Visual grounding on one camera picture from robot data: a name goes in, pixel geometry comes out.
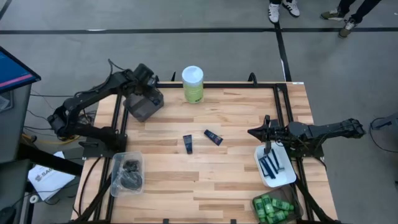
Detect black item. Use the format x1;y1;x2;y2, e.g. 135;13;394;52
119;170;144;191
123;159;141;172

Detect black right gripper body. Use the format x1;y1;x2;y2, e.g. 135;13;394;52
263;114;295;156

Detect dark blue travel tube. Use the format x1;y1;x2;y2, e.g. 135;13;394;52
182;134;193;155
203;129;224;147

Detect yellow cable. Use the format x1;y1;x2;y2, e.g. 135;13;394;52
21;111;91;146

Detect black computer mouse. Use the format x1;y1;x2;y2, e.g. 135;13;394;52
0;206;17;224

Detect black floor cable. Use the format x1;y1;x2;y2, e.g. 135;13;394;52
29;89;75;100

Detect monitor with blue screen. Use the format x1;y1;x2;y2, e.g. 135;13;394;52
0;45;42;94

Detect green disinfecting wipes canister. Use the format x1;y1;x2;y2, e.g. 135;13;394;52
181;65;205;105

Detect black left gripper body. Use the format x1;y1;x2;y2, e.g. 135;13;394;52
141;74;165;106

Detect black diagonal beam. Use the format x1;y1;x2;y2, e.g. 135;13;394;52
17;142;84;177

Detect small green bottle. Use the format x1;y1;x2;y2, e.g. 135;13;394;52
253;197;267;223
261;194;274;215
272;197;295;212
266;210;289;224

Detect clear plastic bin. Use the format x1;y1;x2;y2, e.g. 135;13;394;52
110;151;146;198

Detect white plastic bin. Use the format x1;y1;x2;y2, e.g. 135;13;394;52
254;141;297;189

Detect white printed paper sheet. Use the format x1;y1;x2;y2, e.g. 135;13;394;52
27;151;76;202

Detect person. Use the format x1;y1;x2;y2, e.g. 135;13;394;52
267;0;301;24
320;0;384;39

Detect black aluminium table frame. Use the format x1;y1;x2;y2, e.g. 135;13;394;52
73;72;341;224

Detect grey cabinet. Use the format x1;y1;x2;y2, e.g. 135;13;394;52
0;83;32;164

